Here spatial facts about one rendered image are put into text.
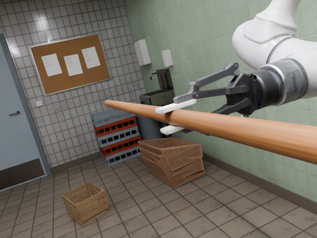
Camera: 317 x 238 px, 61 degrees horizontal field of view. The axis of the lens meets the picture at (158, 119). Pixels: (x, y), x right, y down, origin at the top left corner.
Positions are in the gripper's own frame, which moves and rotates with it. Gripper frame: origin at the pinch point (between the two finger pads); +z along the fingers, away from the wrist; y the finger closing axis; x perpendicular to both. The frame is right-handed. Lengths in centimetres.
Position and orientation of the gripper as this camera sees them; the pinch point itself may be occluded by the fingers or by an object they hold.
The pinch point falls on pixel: (177, 115)
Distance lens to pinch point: 48.9
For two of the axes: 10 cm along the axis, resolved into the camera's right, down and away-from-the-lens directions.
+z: -9.1, 2.9, -2.9
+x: -3.3, -1.1, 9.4
